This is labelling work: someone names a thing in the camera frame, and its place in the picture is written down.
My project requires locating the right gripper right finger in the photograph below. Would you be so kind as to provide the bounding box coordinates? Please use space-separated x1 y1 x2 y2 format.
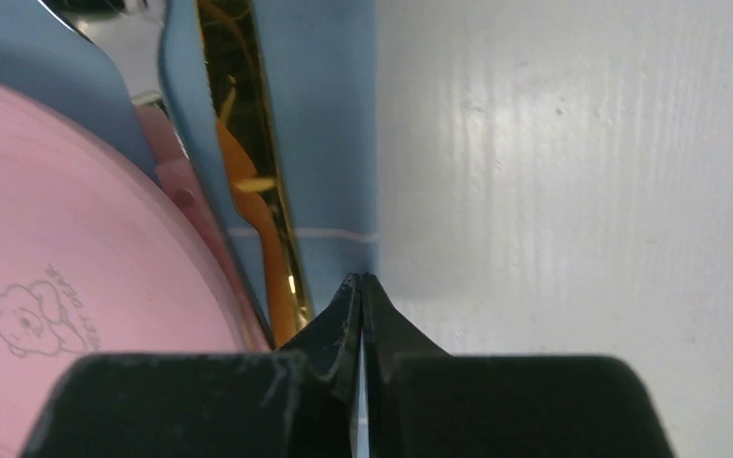
362 273 446 457

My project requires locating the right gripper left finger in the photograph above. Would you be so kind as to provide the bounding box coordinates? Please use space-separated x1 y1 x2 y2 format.
280 274 362 457

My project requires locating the gold table knife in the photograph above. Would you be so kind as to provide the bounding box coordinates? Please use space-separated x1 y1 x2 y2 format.
197 1 314 346

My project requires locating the pink plate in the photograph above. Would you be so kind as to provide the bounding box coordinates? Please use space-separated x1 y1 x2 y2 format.
0 85 245 457

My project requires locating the blue checked cloth napkin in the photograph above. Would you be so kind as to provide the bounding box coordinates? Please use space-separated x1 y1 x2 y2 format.
0 1 377 310

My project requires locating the pink handled spoon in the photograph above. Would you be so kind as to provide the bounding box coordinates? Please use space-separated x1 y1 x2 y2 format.
42 1 274 351

